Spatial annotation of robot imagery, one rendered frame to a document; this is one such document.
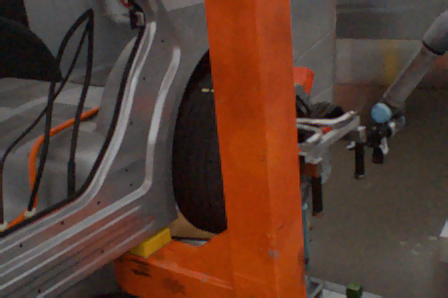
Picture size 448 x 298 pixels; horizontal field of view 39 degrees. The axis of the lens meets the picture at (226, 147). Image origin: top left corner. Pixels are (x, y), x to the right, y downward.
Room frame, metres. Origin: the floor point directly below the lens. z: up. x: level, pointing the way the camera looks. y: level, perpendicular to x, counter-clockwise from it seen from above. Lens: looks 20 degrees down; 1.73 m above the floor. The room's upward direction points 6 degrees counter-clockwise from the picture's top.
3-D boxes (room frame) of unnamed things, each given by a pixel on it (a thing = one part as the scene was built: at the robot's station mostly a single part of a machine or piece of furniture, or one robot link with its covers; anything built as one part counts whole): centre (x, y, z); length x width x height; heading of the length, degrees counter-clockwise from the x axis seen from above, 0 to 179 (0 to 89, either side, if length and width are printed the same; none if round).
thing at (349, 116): (2.20, -0.36, 1.03); 0.19 x 0.18 x 0.11; 53
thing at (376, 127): (2.34, -0.61, 0.86); 0.12 x 0.08 x 0.09; 144
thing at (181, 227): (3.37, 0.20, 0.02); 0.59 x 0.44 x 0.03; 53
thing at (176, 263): (1.84, 0.18, 0.69); 0.52 x 0.17 x 0.35; 53
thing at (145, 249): (1.95, 0.31, 0.71); 0.14 x 0.14 x 0.05; 53
